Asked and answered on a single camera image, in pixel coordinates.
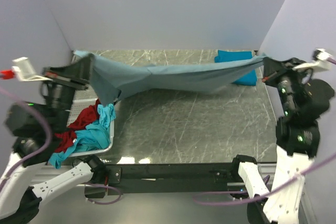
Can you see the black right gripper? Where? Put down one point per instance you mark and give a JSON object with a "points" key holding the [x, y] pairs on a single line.
{"points": [[274, 76]]}

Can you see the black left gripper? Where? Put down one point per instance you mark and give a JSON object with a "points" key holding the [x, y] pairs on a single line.
{"points": [[67, 80]]}

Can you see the grey-blue t-shirt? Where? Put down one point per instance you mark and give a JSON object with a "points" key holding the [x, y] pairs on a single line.
{"points": [[113, 81]]}

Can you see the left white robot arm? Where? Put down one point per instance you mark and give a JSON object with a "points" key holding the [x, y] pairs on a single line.
{"points": [[35, 127]]}

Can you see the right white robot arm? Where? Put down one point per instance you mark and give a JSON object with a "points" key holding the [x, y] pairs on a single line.
{"points": [[297, 140]]}

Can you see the folded teal t-shirt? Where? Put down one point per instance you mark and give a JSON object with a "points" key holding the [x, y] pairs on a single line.
{"points": [[246, 76]]}

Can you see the white plastic laundry basket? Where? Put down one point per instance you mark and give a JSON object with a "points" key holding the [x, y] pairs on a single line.
{"points": [[86, 129]]}

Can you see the teal t-shirt in basket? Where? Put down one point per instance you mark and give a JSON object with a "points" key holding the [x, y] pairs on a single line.
{"points": [[89, 137]]}

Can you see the dark red t-shirt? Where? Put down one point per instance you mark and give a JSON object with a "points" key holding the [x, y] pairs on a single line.
{"points": [[85, 117]]}

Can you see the black base crossbar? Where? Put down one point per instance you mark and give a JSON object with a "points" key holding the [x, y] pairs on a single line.
{"points": [[169, 178]]}

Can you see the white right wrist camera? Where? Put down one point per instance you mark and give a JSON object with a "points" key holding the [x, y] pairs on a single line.
{"points": [[322, 60]]}

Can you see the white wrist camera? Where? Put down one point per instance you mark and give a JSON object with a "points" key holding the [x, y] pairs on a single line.
{"points": [[23, 71], [322, 60]]}

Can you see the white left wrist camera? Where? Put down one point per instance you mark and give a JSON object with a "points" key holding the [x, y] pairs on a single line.
{"points": [[23, 71]]}

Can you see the aluminium frame rail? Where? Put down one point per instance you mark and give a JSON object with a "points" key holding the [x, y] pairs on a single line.
{"points": [[48, 172]]}

